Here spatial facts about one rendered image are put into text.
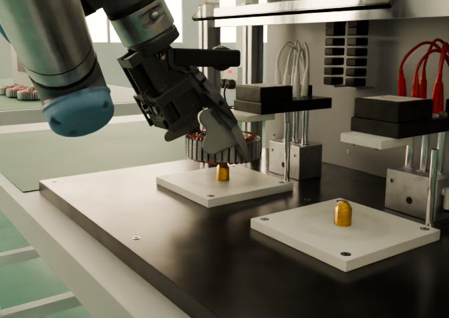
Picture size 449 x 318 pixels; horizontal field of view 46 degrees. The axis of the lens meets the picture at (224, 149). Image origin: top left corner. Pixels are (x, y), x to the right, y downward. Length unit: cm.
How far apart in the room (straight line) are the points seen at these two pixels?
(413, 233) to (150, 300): 29
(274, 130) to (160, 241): 54
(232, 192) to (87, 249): 21
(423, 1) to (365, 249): 29
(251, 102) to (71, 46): 35
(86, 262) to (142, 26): 29
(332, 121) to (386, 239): 41
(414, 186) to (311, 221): 15
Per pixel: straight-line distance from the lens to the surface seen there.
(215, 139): 70
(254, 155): 75
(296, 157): 84
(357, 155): 92
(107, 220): 67
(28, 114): 204
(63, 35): 51
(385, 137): 61
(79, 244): 66
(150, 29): 67
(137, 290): 54
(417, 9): 65
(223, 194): 72
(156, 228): 63
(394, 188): 72
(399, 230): 62
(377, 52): 89
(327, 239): 57
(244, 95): 81
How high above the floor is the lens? 98
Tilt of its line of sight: 11 degrees down
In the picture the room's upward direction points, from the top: straight up
